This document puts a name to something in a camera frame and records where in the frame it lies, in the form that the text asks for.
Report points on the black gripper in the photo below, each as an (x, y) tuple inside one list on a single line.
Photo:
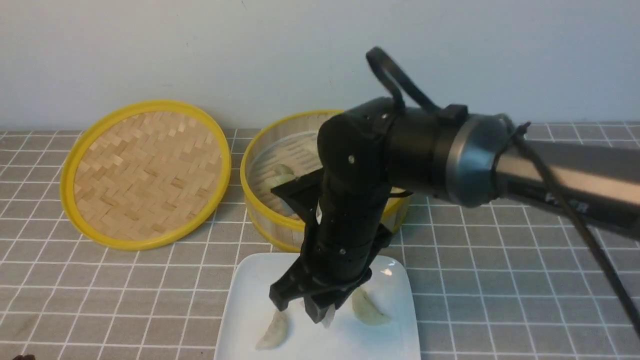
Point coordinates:
[(343, 233)]

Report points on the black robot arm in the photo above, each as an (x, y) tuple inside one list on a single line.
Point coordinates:
[(378, 151)]

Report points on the pale dumpling left on plate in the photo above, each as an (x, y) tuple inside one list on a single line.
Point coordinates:
[(276, 333)]

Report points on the pale dumpling on plate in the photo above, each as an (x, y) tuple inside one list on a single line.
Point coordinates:
[(365, 309), (276, 333)]

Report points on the pale dumpling right on plate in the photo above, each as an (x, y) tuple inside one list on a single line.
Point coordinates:
[(365, 309)]

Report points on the white square plate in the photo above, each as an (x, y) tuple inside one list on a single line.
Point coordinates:
[(249, 311)]

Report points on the small green dumpling behind left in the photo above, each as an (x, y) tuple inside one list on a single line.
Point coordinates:
[(283, 174)]

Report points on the bamboo steamer basket yellow rim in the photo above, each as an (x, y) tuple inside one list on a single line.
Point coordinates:
[(287, 142)]

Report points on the bamboo steamer lid yellow rim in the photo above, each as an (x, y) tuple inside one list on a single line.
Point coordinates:
[(146, 175)]

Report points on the grey checked tablecloth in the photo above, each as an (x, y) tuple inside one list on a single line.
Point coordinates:
[(503, 281)]

